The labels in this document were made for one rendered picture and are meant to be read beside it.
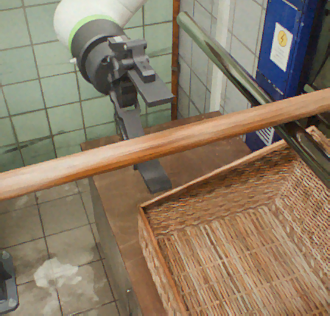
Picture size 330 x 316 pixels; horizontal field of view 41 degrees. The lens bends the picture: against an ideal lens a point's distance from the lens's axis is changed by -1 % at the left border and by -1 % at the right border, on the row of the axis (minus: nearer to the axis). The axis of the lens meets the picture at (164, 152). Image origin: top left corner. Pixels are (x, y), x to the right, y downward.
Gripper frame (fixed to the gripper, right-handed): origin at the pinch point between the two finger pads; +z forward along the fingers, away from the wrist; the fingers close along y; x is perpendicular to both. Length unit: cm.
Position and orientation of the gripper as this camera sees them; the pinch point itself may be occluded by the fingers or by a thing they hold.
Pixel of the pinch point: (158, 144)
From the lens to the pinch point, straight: 52.3
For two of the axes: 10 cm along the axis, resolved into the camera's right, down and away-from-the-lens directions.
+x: -9.3, 2.5, -2.8
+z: 3.7, 6.2, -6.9
